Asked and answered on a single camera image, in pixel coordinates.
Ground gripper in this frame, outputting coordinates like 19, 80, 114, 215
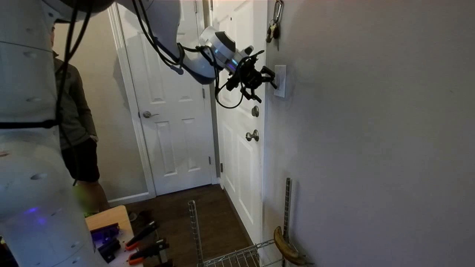
226, 59, 278, 104

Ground keys on carabiner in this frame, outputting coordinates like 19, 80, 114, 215
265, 0, 284, 43

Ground white panel door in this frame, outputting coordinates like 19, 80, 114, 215
117, 0, 218, 196
211, 0, 268, 246

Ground ripe banana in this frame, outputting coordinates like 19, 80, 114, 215
273, 226, 307, 266

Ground person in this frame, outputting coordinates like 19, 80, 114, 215
51, 23, 110, 216

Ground orange and black clamp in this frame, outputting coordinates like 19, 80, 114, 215
127, 239, 170, 266
125, 221, 160, 251

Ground white wall switch plate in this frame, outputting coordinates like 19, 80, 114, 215
273, 65, 287, 98

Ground metal wire shelf rack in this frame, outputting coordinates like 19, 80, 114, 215
187, 178, 309, 267

